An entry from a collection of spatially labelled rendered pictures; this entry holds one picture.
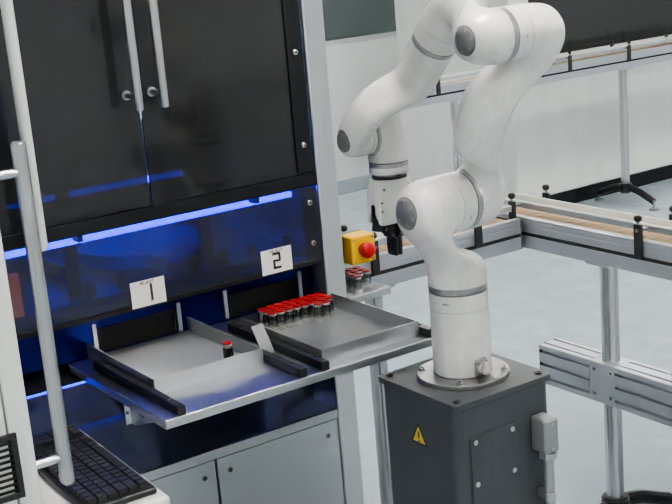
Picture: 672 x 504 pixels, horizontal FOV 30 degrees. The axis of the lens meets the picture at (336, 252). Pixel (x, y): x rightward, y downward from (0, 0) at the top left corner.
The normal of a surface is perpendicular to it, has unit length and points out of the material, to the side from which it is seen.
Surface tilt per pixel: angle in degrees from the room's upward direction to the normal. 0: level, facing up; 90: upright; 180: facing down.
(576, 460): 0
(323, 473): 90
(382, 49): 90
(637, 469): 0
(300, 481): 90
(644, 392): 90
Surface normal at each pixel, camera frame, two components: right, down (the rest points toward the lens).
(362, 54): 0.57, 0.16
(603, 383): -0.82, 0.21
